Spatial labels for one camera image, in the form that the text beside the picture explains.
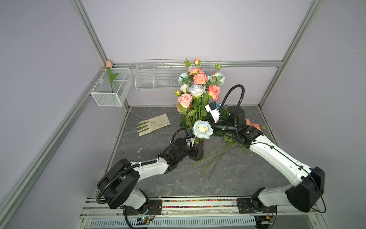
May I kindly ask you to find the peach peony bunch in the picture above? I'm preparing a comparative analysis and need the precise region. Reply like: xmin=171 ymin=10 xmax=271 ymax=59
xmin=191 ymin=118 xmax=266 ymax=175

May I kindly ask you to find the white rose stem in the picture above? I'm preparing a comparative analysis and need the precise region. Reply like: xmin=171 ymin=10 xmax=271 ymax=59
xmin=188 ymin=85 xmax=206 ymax=98

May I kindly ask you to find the pink tulip stem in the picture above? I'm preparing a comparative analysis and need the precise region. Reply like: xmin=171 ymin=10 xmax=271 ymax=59
xmin=106 ymin=60 xmax=118 ymax=93

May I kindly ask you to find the white blue rose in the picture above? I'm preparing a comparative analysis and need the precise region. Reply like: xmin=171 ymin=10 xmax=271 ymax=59
xmin=192 ymin=120 xmax=214 ymax=139

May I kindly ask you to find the white wire wall rack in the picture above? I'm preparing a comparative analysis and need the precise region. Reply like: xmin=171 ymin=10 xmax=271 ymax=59
xmin=134 ymin=58 xmax=222 ymax=91

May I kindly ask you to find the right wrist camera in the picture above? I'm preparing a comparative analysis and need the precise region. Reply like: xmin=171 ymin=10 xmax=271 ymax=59
xmin=205 ymin=101 xmax=220 ymax=124

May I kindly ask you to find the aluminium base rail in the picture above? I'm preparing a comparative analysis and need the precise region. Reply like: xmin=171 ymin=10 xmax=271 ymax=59
xmin=76 ymin=197 xmax=328 ymax=229

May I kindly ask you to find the small peach rose spray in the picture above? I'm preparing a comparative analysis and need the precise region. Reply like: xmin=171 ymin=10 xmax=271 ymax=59
xmin=175 ymin=58 xmax=225 ymax=130

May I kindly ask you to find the pale blue rose spray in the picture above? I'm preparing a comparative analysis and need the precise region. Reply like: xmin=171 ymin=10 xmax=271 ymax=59
xmin=174 ymin=65 xmax=225 ymax=96

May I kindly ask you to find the white mesh wall basket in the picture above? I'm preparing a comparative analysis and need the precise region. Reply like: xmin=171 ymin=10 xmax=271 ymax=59
xmin=91 ymin=68 xmax=133 ymax=107

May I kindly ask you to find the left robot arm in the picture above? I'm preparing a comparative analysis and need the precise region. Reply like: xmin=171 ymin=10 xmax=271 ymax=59
xmin=96 ymin=138 xmax=194 ymax=215

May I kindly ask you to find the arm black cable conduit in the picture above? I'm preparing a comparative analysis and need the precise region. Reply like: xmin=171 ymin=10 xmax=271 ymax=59
xmin=219 ymin=84 xmax=246 ymax=144
xmin=95 ymin=127 xmax=191 ymax=205

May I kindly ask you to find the dark glass vase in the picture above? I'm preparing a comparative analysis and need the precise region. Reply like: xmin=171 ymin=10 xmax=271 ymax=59
xmin=189 ymin=140 xmax=205 ymax=161

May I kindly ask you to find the beige garden glove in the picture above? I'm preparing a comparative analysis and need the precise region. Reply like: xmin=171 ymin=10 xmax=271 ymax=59
xmin=137 ymin=114 xmax=171 ymax=136

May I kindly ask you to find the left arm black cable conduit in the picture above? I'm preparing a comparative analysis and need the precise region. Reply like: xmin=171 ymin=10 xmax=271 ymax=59
xmin=95 ymin=127 xmax=191 ymax=205

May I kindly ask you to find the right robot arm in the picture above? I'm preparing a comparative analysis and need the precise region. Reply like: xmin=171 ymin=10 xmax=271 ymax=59
xmin=205 ymin=102 xmax=325 ymax=213

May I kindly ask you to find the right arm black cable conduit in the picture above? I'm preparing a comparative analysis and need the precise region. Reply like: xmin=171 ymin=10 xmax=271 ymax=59
xmin=219 ymin=84 xmax=246 ymax=144

